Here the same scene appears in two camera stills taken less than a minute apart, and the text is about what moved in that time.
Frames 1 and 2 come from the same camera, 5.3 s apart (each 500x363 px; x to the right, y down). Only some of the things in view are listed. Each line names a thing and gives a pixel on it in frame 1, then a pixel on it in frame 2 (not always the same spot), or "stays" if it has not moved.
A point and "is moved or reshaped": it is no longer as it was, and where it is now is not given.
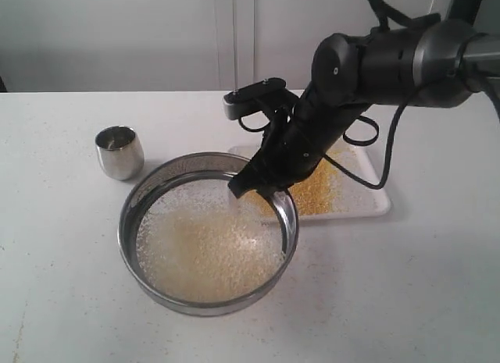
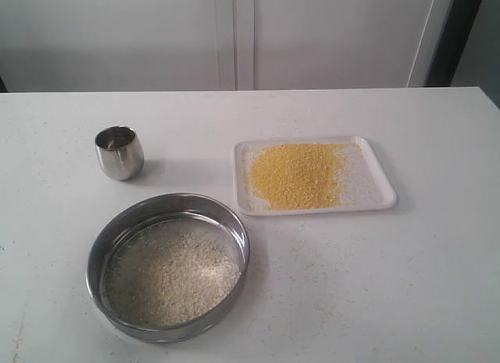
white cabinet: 182,40 stays
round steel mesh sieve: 187,246 is moved or reshaped
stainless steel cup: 120,151 stays
